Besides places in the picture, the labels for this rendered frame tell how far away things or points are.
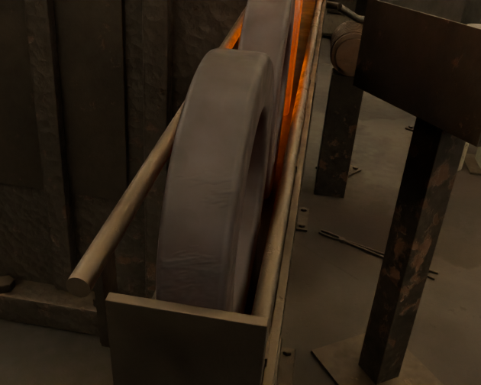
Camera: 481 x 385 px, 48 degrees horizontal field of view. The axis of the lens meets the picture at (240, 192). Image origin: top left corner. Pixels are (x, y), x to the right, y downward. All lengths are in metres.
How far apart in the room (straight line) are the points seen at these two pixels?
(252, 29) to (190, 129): 0.18
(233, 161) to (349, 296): 1.17
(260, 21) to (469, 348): 1.06
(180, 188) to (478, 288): 1.36
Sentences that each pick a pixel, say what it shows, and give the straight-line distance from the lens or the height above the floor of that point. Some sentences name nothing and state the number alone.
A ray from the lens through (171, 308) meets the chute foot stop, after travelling 0.25.
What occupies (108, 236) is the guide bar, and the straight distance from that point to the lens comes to 0.29.
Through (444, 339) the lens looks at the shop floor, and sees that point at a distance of 1.35.
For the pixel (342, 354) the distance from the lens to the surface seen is 1.22.
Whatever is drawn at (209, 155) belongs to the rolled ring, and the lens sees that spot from 0.24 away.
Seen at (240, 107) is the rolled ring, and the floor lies 0.75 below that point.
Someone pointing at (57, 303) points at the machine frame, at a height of 0.07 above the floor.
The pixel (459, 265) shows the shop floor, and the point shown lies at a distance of 1.63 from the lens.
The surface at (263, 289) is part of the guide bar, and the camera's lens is 0.33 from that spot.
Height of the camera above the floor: 0.83
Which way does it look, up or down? 28 degrees down
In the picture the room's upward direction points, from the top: 5 degrees clockwise
